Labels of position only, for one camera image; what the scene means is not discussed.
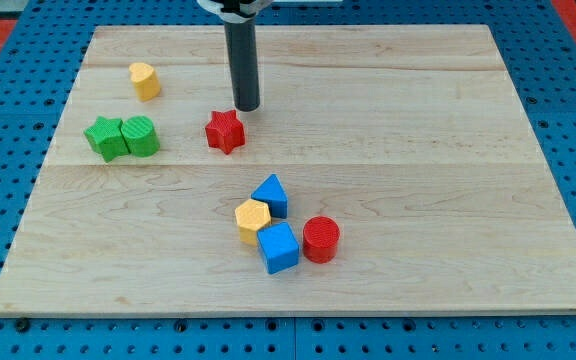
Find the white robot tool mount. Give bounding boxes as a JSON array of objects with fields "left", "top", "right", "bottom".
[{"left": 197, "top": 0, "right": 273, "bottom": 24}]

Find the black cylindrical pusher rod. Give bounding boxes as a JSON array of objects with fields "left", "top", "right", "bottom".
[{"left": 224, "top": 18, "right": 260, "bottom": 112}]

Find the red star block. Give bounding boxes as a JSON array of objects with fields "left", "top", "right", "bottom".
[{"left": 204, "top": 110, "right": 246, "bottom": 154}]

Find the green star block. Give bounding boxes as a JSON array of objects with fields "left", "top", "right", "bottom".
[{"left": 83, "top": 116, "right": 130, "bottom": 162}]

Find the yellow heart block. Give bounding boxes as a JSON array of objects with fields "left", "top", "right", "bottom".
[{"left": 128, "top": 62, "right": 161, "bottom": 102}]

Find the green cylinder block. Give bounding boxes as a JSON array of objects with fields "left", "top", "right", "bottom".
[{"left": 121, "top": 115, "right": 160, "bottom": 157}]

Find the blue triangle block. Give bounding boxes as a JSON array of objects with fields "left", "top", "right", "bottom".
[{"left": 251, "top": 174, "right": 288, "bottom": 219}]

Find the yellow hexagon block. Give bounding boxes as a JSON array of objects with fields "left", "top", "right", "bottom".
[{"left": 235, "top": 199, "right": 271, "bottom": 246}]

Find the light wooden board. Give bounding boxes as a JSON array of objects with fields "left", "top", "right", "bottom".
[{"left": 0, "top": 25, "right": 576, "bottom": 318}]

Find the red cylinder block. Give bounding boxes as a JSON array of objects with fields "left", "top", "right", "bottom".
[{"left": 302, "top": 216, "right": 340, "bottom": 264}]

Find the blue cube block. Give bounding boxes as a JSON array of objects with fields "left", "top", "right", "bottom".
[{"left": 257, "top": 222, "right": 300, "bottom": 274}]

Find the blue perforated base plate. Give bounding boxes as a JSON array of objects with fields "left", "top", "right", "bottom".
[{"left": 0, "top": 0, "right": 576, "bottom": 359}]

